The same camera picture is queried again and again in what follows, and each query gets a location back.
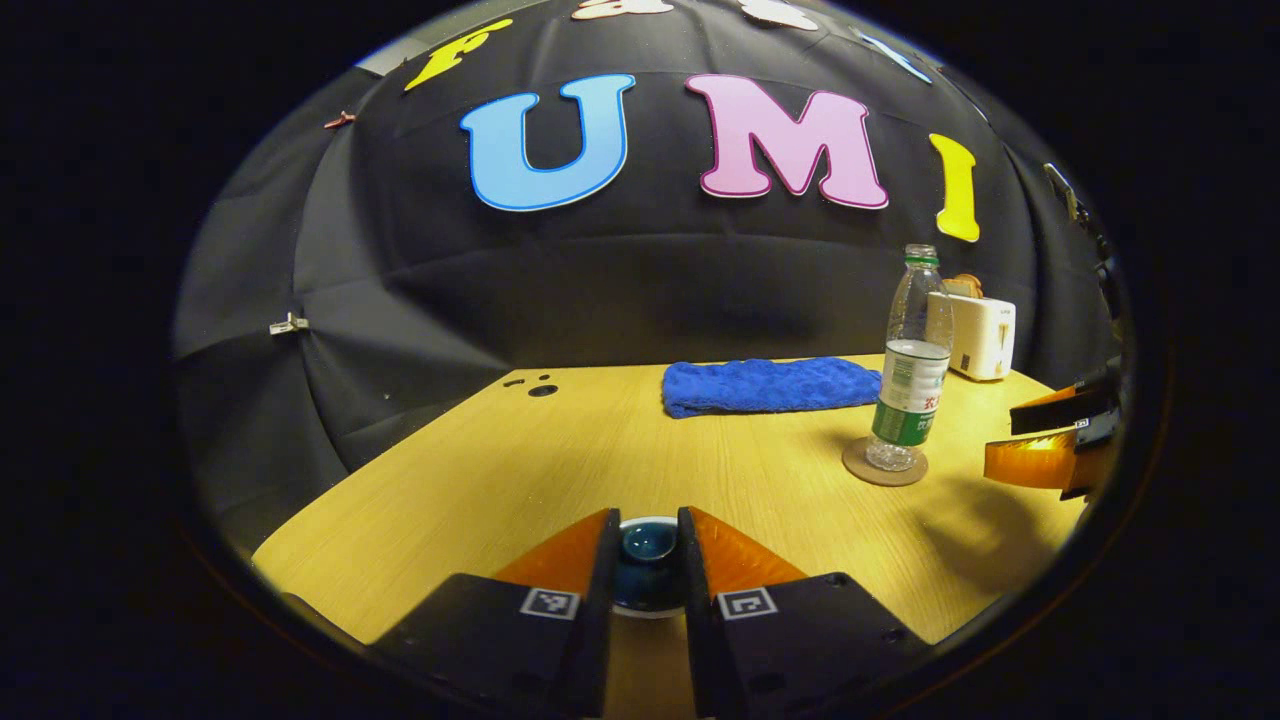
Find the silver metal clip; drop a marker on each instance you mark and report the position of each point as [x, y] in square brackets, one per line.
[1062, 190]
[289, 324]

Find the copper clip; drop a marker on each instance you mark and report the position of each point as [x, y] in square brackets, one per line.
[340, 120]

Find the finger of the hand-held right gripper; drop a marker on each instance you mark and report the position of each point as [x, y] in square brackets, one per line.
[1060, 410]
[1040, 458]

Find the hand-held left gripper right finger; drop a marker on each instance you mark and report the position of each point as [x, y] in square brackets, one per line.
[700, 650]

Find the round brown coaster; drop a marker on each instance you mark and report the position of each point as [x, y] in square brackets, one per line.
[905, 477]

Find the toast slice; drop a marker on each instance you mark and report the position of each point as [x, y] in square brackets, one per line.
[965, 285]

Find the white toaster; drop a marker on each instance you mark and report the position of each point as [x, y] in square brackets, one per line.
[985, 335]

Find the clear plastic water bottle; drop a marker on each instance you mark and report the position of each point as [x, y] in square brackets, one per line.
[910, 380]

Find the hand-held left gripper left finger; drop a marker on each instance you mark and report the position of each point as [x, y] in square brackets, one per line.
[598, 650]

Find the white teacup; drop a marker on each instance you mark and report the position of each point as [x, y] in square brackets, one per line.
[648, 613]

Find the blue towel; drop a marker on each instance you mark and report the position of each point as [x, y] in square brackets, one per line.
[760, 385]

